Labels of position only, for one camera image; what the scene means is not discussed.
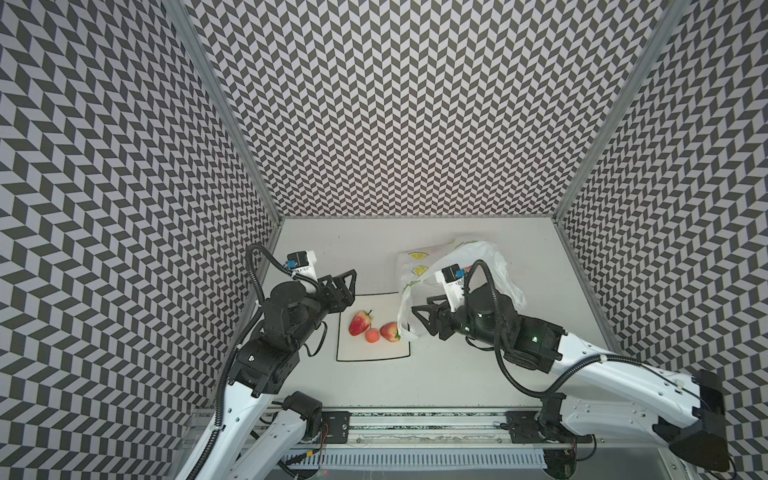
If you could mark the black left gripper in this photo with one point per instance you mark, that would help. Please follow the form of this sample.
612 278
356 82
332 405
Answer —
347 296

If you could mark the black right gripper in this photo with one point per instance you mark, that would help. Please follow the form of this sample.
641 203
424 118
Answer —
440 317

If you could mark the red fake strawberry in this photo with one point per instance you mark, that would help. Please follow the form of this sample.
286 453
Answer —
390 332
360 323

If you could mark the white plastic bag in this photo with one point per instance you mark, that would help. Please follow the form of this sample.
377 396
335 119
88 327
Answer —
487 284

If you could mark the small red fake fruit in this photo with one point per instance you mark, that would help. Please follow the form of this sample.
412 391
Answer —
372 335

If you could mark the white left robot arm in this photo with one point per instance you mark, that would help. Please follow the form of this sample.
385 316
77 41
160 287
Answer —
252 430

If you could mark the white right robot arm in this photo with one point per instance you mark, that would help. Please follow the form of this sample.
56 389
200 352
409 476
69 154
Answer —
586 390

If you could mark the white mat with black border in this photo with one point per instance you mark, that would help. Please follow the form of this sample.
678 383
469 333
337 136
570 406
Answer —
355 349

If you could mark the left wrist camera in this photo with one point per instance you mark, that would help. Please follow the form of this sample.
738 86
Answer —
302 263

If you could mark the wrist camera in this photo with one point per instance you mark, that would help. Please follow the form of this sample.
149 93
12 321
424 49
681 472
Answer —
302 263
451 278

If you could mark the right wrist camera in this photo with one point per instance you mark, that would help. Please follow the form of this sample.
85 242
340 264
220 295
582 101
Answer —
451 278

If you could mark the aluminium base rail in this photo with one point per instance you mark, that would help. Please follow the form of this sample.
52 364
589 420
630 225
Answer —
402 440

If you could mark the aluminium left corner post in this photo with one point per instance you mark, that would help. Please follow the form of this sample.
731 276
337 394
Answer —
187 35

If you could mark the aluminium corner post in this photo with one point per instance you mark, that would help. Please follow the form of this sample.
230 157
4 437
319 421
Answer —
187 35
668 23

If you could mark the aluminium right corner post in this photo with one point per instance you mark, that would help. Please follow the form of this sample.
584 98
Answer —
668 23

